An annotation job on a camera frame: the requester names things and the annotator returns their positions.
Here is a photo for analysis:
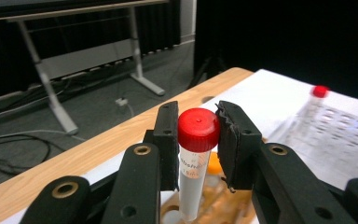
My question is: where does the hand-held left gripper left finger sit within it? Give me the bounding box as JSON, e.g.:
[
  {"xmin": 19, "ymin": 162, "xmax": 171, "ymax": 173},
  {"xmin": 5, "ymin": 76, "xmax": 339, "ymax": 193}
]
[{"xmin": 101, "ymin": 100, "xmax": 180, "ymax": 224}]

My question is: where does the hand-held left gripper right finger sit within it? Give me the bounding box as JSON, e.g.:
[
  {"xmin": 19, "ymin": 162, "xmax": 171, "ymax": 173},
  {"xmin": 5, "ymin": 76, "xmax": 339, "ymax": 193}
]
[{"xmin": 214, "ymin": 100, "xmax": 358, "ymax": 224}]

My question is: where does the red capped test tube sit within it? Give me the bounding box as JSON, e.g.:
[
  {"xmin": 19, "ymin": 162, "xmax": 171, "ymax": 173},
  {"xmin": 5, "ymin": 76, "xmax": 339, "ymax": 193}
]
[
  {"xmin": 287, "ymin": 84, "xmax": 330, "ymax": 147},
  {"xmin": 176, "ymin": 107, "xmax": 222, "ymax": 222}
]

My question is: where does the wooden test tube rack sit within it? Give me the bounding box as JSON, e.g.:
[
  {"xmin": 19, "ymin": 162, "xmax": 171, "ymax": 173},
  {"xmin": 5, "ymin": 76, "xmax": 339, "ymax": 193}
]
[{"xmin": 159, "ymin": 161, "xmax": 257, "ymax": 224}]

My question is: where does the clear acrylic tube rack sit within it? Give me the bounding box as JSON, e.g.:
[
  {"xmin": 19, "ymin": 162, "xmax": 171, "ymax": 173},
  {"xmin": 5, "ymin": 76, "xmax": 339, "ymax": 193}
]
[{"xmin": 267, "ymin": 102, "xmax": 358, "ymax": 190}]

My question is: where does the white power adapter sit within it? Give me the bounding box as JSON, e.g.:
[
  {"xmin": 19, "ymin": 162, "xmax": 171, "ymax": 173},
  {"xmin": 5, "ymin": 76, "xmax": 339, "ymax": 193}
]
[{"xmin": 115, "ymin": 97, "xmax": 135, "ymax": 118}]

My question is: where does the dark tripod stand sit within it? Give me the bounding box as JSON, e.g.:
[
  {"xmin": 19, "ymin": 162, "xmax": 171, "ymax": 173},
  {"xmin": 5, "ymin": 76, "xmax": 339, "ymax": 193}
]
[{"xmin": 187, "ymin": 55, "xmax": 227, "ymax": 90}]

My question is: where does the desk with white legs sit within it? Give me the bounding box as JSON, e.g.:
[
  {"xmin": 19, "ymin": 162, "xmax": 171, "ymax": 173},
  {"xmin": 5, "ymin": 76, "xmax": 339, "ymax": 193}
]
[{"xmin": 0, "ymin": 0, "xmax": 171, "ymax": 136}]

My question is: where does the black curtain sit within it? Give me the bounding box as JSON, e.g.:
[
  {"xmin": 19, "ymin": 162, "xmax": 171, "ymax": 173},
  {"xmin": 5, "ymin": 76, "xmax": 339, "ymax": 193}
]
[{"xmin": 194, "ymin": 0, "xmax": 358, "ymax": 105}]

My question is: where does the black floor cable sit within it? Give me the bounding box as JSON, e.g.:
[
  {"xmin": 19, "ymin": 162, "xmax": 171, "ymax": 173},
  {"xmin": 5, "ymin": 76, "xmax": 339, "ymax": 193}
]
[{"xmin": 0, "ymin": 134, "xmax": 52, "ymax": 175}]

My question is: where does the grey floor cable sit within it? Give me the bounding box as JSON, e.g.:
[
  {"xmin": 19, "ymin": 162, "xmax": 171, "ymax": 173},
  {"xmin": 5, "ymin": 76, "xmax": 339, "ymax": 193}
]
[{"xmin": 0, "ymin": 129, "xmax": 87, "ymax": 144}]

